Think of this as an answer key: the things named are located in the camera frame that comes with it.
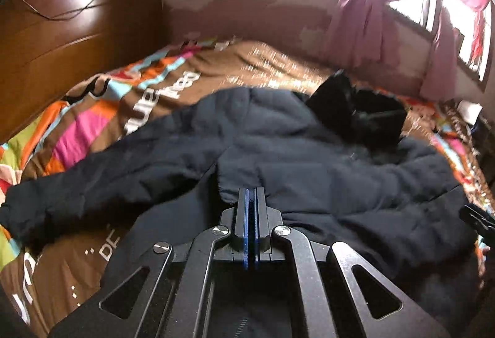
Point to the white pillow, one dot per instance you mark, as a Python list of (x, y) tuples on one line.
[(469, 111)]

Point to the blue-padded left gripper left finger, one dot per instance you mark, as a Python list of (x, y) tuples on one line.
[(228, 242)]

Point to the wooden headboard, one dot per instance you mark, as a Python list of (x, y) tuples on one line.
[(48, 46)]

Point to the dark navy padded jacket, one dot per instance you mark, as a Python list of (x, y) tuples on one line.
[(335, 164)]

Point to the right pink curtain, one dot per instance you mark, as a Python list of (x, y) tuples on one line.
[(440, 78)]

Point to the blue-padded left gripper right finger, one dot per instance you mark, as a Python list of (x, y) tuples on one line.
[(293, 261)]

